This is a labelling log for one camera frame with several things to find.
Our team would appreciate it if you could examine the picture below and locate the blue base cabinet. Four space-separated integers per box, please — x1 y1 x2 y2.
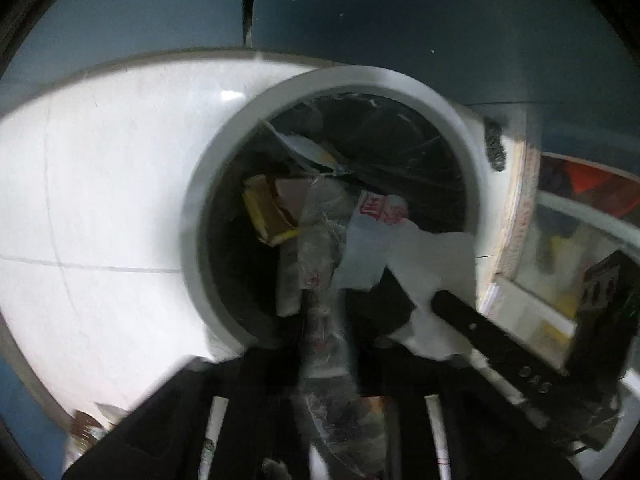
0 0 640 161

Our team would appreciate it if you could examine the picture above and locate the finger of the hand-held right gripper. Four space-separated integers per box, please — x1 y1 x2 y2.
431 289 566 397

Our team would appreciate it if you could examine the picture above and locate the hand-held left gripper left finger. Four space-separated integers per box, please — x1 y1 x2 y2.
63 348 304 480

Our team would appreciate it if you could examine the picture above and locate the white round trash bin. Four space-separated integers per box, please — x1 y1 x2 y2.
179 64 506 362

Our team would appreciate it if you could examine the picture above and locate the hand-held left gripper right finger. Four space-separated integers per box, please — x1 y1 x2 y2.
358 352 584 480

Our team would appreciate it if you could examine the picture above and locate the white red print bag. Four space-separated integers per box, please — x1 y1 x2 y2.
350 191 410 227

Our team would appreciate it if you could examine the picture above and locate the white tissue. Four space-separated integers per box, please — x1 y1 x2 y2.
334 218 482 362

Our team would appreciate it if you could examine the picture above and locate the black bin liner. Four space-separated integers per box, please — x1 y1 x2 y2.
205 91 474 351

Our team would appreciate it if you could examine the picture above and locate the yellow cardboard box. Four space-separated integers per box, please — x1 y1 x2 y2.
242 174 302 247

